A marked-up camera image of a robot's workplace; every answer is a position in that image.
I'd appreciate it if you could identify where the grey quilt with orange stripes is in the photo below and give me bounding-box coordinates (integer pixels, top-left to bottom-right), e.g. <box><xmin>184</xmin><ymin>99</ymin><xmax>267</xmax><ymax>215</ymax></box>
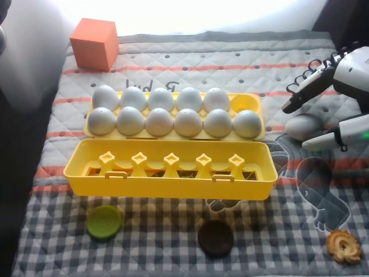
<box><xmin>11</xmin><ymin>30</ymin><xmax>369</xmax><ymax>277</ymax></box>

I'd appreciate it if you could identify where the green round toy disc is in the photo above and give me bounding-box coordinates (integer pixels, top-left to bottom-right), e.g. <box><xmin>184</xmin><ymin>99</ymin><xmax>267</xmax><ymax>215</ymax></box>
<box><xmin>86</xmin><ymin>205</ymin><xmax>122</xmax><ymax>242</ymax></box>

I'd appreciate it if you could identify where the dark brown round toy cookie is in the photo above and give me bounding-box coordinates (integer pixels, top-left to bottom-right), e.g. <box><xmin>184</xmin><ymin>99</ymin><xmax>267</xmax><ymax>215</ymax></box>
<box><xmin>197</xmin><ymin>219</ymin><xmax>235</xmax><ymax>256</ymax></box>

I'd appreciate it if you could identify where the orange cube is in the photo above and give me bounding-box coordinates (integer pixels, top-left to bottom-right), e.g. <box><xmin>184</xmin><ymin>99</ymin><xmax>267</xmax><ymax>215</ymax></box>
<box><xmin>69</xmin><ymin>17</ymin><xmax>119</xmax><ymax>72</ymax></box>

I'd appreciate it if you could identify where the yellow egg carton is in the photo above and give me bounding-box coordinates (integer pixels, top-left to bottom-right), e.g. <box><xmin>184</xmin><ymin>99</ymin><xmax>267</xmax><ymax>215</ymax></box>
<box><xmin>62</xmin><ymin>91</ymin><xmax>279</xmax><ymax>200</ymax></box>

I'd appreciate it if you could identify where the white toy egg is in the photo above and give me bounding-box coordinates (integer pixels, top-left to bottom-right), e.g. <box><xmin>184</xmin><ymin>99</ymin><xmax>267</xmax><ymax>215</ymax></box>
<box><xmin>174</xmin><ymin>108</ymin><xmax>204</xmax><ymax>137</ymax></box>
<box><xmin>203</xmin><ymin>109</ymin><xmax>233</xmax><ymax>139</ymax></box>
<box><xmin>86</xmin><ymin>107</ymin><xmax>118</xmax><ymax>136</ymax></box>
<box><xmin>175</xmin><ymin>87</ymin><xmax>204</xmax><ymax>112</ymax></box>
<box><xmin>147</xmin><ymin>87</ymin><xmax>176</xmax><ymax>112</ymax></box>
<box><xmin>203</xmin><ymin>87</ymin><xmax>231</xmax><ymax>113</ymax></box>
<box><xmin>92</xmin><ymin>85</ymin><xmax>121</xmax><ymax>111</ymax></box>
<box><xmin>119</xmin><ymin>86</ymin><xmax>148</xmax><ymax>110</ymax></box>
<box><xmin>115</xmin><ymin>106</ymin><xmax>145</xmax><ymax>137</ymax></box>
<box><xmin>285</xmin><ymin>113</ymin><xmax>325</xmax><ymax>141</ymax></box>
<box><xmin>145</xmin><ymin>108</ymin><xmax>175</xmax><ymax>137</ymax></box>
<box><xmin>232</xmin><ymin>110</ymin><xmax>262</xmax><ymax>139</ymax></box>

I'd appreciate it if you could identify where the tan swirl toy biscuit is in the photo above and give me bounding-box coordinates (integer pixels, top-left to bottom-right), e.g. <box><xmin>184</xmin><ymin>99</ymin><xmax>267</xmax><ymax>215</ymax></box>
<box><xmin>325</xmin><ymin>229</ymin><xmax>362</xmax><ymax>264</ymax></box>

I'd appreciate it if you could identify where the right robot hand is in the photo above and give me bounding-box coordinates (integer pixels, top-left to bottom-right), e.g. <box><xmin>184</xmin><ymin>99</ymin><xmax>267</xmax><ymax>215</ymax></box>
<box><xmin>281</xmin><ymin>41</ymin><xmax>369</xmax><ymax>153</ymax></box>

